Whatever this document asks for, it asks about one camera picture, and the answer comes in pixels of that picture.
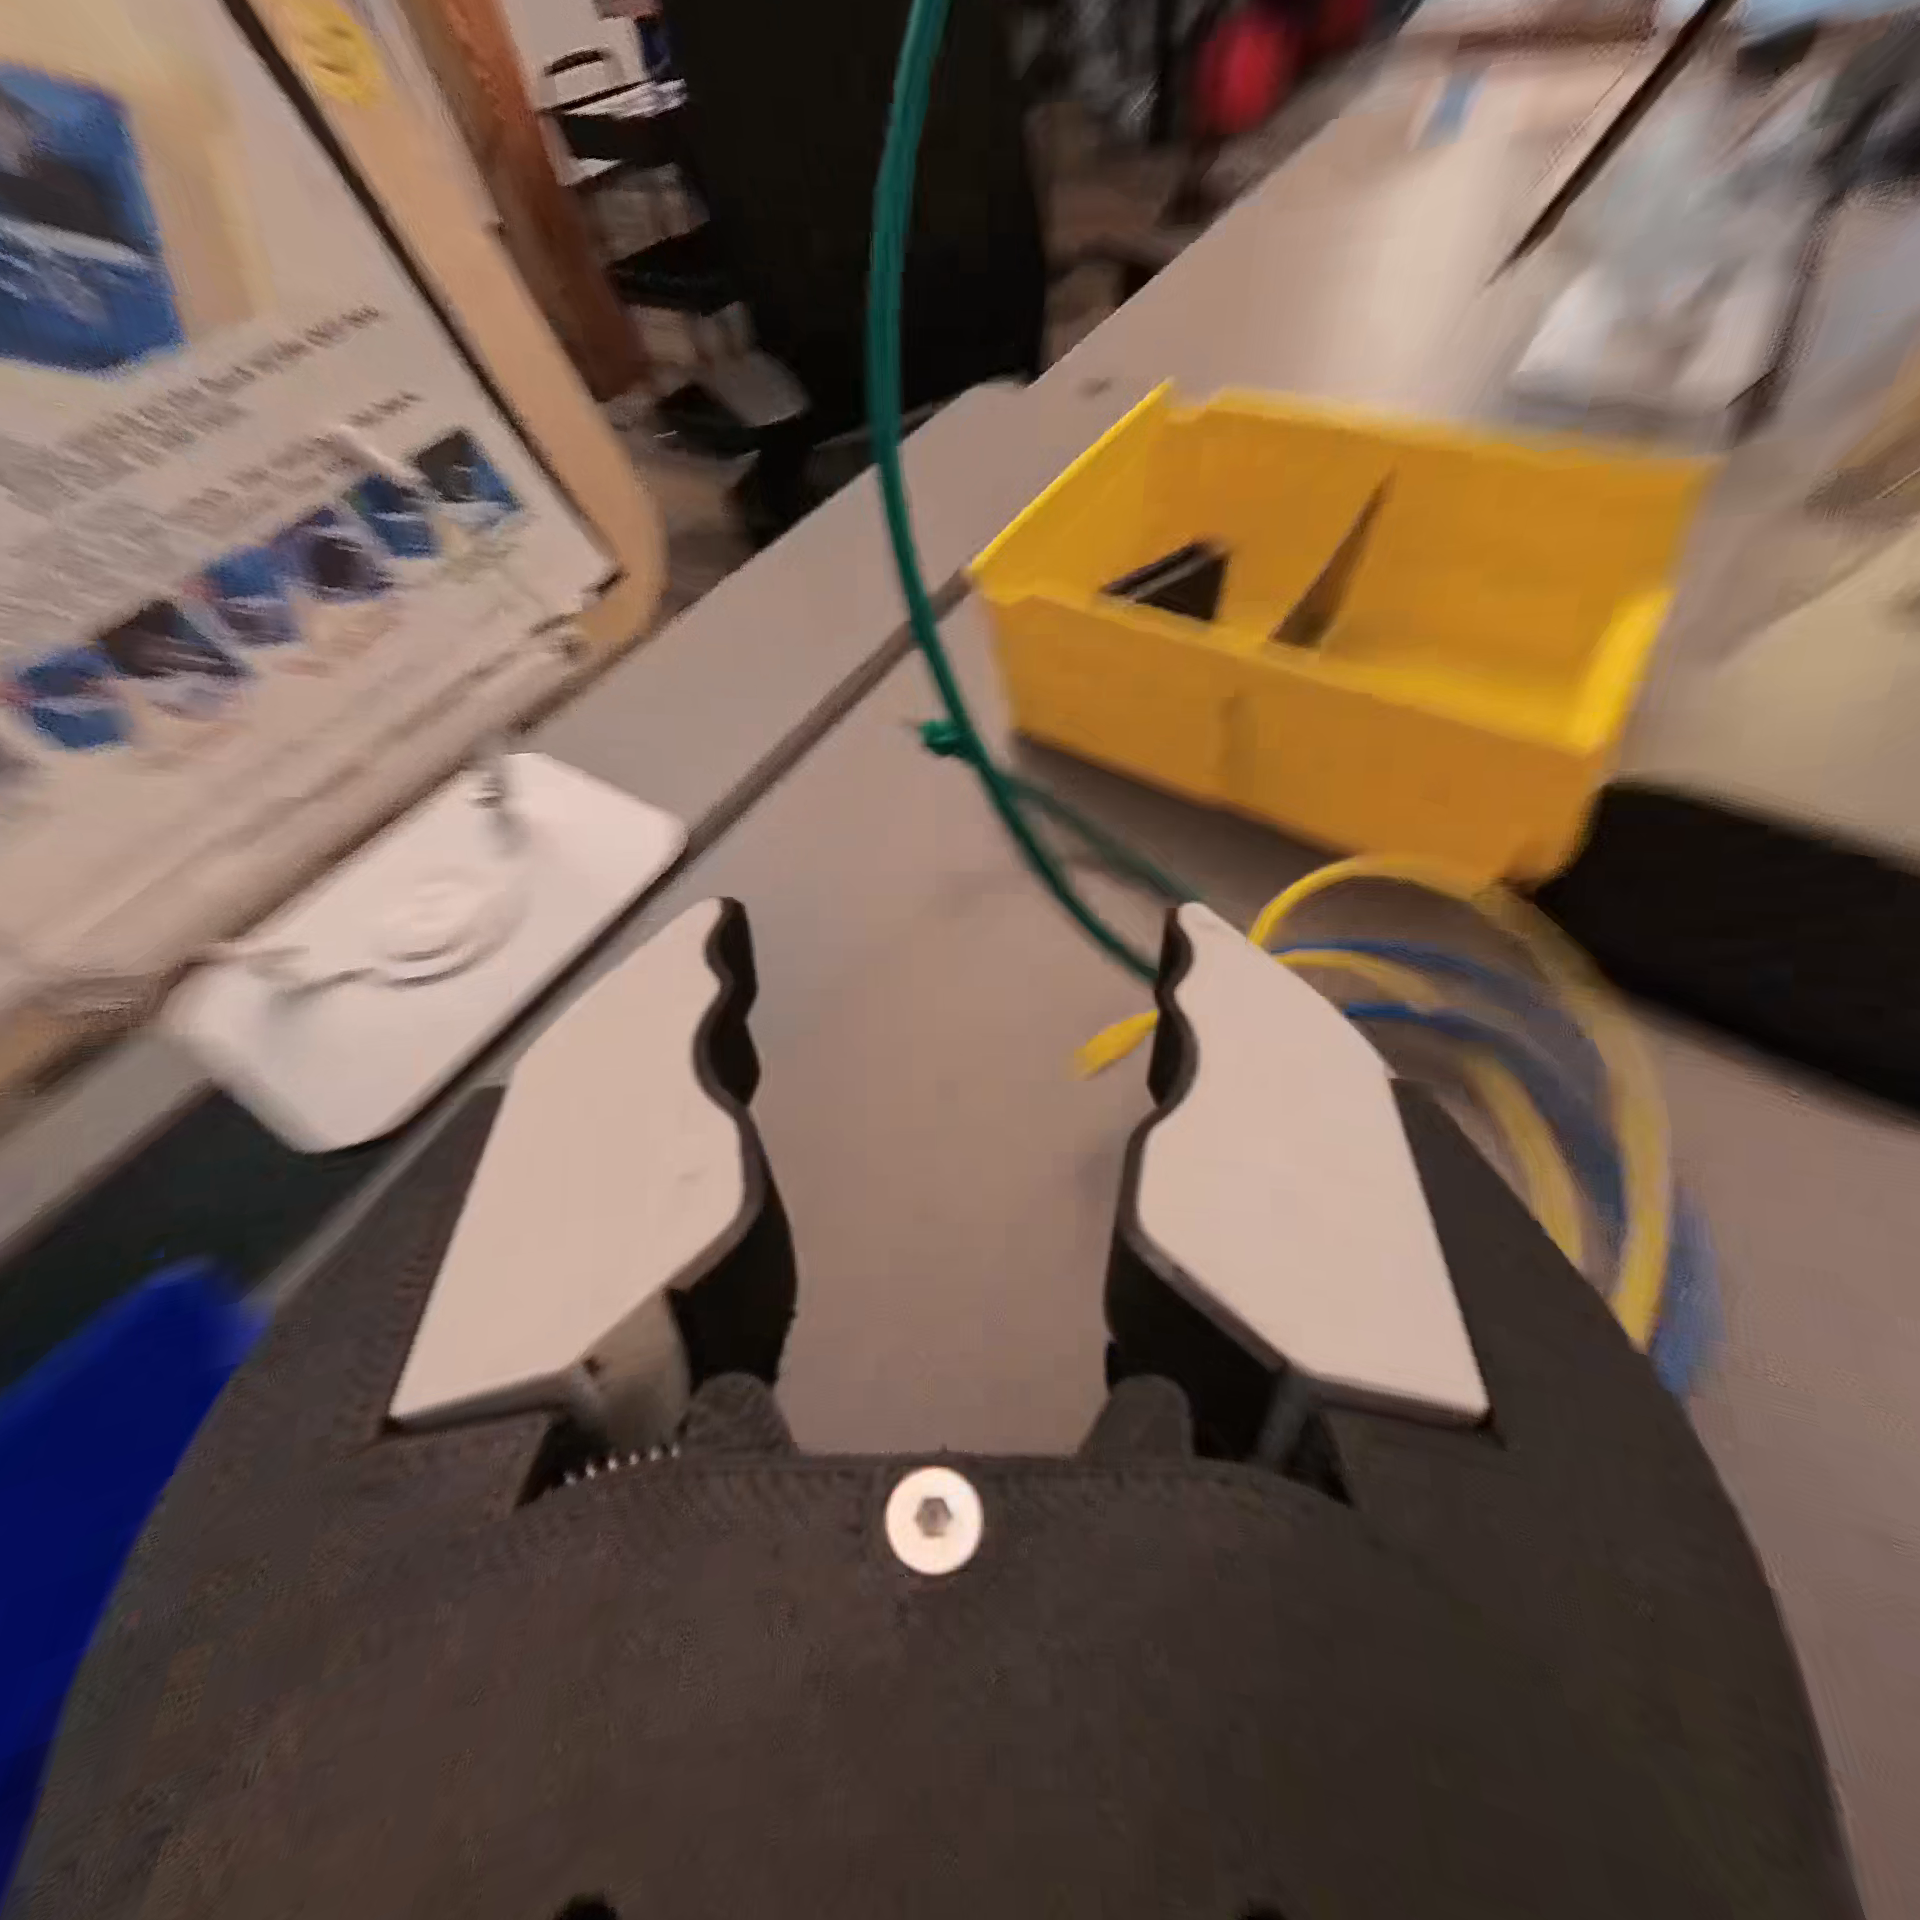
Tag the printed instruction poster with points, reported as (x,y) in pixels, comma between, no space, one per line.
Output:
(194,525)

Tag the blue plastic bin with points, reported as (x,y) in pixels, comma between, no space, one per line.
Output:
(89,1470)

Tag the yellow plastic bin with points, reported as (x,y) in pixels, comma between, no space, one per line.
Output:
(1319,721)

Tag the white stand base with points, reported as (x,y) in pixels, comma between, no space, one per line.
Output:
(450,961)

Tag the black chair armrest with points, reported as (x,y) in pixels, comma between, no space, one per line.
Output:
(1756,961)

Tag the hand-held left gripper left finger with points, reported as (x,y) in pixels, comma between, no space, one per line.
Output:
(600,1171)

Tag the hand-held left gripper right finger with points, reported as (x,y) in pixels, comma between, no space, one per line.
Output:
(1289,1185)

